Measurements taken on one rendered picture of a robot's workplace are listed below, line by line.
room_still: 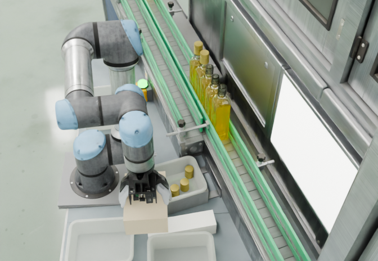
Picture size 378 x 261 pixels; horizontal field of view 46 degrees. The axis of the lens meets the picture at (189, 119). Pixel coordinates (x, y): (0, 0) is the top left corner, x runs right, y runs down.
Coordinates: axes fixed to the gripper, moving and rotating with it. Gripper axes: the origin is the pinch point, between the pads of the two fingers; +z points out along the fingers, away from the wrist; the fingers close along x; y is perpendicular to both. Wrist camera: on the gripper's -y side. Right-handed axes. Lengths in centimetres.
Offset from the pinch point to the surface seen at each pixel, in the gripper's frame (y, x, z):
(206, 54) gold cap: -57, 23, -5
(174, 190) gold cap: -21.8, 8.5, 29.1
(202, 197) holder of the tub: -19.3, 18.7, 30.5
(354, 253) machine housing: 48, 30, -58
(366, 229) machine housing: 48, 30, -64
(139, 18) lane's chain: -124, -4, 23
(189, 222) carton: -8.5, 13.4, 29.4
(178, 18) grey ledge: -123, 15, 23
